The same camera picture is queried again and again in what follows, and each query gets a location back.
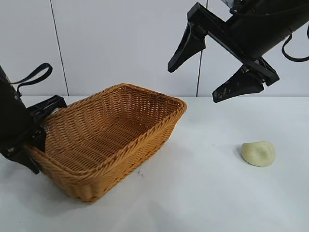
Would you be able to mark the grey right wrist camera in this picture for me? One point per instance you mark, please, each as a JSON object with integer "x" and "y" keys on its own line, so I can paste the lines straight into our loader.
{"x": 228, "y": 2}

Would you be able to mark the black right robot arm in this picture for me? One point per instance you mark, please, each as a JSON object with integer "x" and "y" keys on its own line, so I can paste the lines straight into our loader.
{"x": 299, "y": 12}

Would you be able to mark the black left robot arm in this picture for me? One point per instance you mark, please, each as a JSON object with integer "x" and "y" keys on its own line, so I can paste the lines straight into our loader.
{"x": 3, "y": 75}

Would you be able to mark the woven wicker basket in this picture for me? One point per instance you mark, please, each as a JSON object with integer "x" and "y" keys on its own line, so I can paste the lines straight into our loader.
{"x": 108, "y": 135}

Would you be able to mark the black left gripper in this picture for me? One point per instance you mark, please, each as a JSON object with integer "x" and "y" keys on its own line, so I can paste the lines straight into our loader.
{"x": 14, "y": 120}

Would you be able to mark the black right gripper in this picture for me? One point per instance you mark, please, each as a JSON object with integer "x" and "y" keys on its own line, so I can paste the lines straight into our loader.
{"x": 256, "y": 33}

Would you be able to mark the pale yellow egg yolk pastry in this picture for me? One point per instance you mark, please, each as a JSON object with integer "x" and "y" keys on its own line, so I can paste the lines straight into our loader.
{"x": 258, "y": 154}

